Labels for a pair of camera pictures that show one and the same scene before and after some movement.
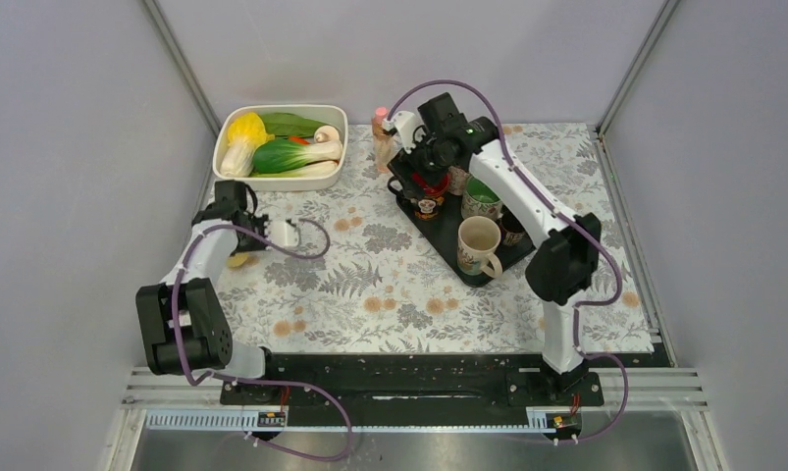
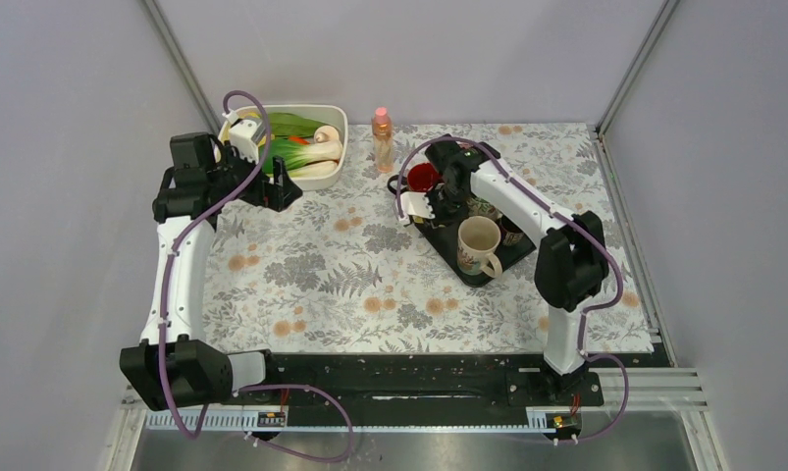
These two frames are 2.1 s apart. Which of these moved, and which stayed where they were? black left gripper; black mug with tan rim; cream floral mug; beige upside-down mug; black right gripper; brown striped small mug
Moved: black left gripper; black right gripper
Stayed: cream floral mug; beige upside-down mug; black mug with tan rim; brown striped small mug
